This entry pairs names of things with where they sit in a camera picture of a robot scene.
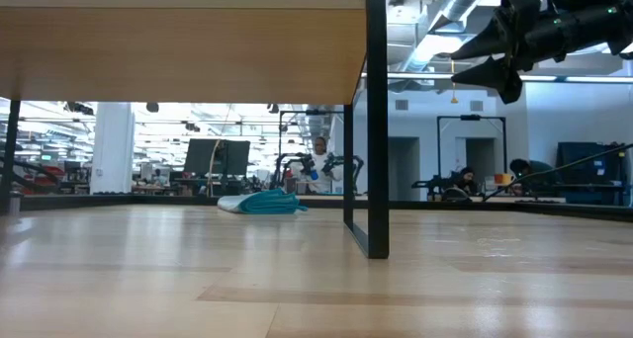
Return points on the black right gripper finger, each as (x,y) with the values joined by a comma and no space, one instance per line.
(487,44)
(487,73)

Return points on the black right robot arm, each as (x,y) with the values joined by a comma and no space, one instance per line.
(598,26)

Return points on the light wooden shelf board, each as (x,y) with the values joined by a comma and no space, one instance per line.
(178,46)

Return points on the yellow hanging pendant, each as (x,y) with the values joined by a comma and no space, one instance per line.
(453,98)

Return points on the long ceiling strip light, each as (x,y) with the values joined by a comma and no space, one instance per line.
(425,75)

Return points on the person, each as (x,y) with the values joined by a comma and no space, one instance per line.
(158,178)
(534,172)
(321,172)
(466,180)

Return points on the thin black rod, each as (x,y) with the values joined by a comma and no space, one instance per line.
(559,171)

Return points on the blue bin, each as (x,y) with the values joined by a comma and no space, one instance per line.
(588,165)

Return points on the background black robot arms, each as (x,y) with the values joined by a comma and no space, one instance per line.
(307,164)

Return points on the teal cloth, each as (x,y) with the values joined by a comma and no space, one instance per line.
(272,202)

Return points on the dark computer monitors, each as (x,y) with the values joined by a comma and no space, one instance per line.
(215,156)

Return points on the white pillar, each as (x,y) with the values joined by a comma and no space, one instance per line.
(113,152)

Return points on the red equipment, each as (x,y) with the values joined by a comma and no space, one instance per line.
(49,177)

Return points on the small grey cylinder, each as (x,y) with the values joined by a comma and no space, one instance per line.
(14,203)

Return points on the grey wall vent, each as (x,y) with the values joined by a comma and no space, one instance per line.
(476,106)
(401,105)

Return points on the silver ceiling duct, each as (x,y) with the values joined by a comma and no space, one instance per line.
(457,4)

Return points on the black metal station frame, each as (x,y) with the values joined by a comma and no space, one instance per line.
(439,140)
(280,135)

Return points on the wooden shelf with black frame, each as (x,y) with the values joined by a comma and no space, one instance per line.
(377,130)

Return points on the black table edge rail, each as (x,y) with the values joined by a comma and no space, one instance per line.
(123,200)

